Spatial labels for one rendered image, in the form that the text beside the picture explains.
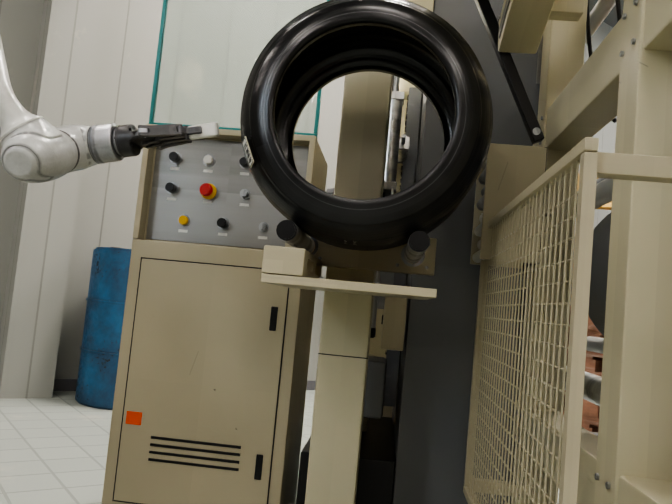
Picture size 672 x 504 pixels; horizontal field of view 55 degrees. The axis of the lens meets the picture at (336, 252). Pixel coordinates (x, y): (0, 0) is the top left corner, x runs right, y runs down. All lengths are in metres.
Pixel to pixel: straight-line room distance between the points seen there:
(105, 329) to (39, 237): 0.73
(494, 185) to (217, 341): 0.95
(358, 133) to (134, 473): 1.22
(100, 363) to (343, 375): 2.63
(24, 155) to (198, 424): 1.00
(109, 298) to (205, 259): 2.14
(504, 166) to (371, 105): 0.39
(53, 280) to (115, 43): 1.76
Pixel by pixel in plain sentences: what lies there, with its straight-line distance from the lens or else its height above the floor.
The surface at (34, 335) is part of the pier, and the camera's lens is 4.43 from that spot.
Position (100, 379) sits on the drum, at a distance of 4.17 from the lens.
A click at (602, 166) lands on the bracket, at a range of 0.91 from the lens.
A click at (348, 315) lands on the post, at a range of 1.71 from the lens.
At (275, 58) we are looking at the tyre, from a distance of 1.45.
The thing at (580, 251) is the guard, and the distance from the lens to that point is 0.87.
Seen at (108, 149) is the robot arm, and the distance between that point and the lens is 1.59.
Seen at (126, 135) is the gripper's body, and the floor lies 1.09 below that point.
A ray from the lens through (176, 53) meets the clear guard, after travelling 2.25.
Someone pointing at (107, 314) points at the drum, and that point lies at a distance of 4.13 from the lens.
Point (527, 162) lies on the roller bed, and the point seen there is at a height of 1.16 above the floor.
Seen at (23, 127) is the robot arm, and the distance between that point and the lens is 1.50.
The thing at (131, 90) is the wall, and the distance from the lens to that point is 5.00.
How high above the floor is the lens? 0.76
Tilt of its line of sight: 5 degrees up
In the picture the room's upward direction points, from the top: 5 degrees clockwise
